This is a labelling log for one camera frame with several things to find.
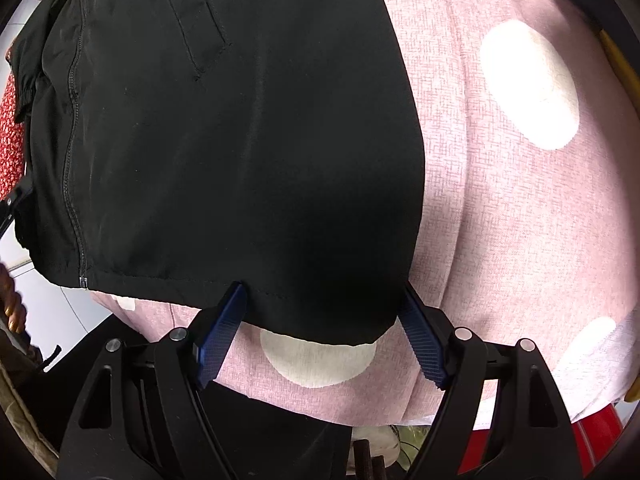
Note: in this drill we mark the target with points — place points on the beige bag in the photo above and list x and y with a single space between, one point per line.
22 400

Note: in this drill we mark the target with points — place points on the red floral cloth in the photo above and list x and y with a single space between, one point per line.
10 135

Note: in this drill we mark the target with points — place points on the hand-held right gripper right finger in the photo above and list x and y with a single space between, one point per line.
422 342

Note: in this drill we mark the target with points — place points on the person's left hand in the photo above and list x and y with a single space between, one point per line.
11 300

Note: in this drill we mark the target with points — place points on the black zip jacket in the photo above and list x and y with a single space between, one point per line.
225 135

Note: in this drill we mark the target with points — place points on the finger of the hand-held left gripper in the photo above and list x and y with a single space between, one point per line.
14 202

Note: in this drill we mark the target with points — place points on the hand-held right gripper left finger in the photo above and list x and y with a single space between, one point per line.
222 332

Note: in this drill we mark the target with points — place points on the red object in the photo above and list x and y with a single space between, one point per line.
597 430

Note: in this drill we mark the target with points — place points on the person's black clothing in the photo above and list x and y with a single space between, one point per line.
280 435

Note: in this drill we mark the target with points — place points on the yellow object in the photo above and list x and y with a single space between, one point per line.
620 67

